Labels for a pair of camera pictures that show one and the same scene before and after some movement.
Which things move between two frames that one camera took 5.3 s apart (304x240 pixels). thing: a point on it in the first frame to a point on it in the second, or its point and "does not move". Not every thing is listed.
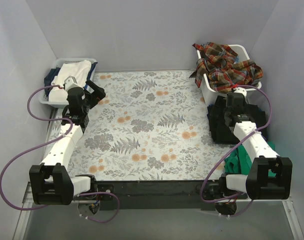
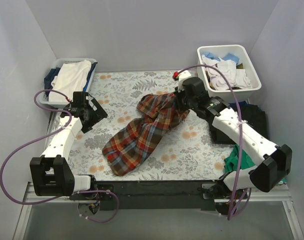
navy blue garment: [49, 78] does not move
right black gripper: [222, 110] to [181, 100]
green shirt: [238, 162] does not move
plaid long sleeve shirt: [218, 63] to [130, 147]
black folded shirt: [221, 132] does not move
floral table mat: [152, 125] does not move
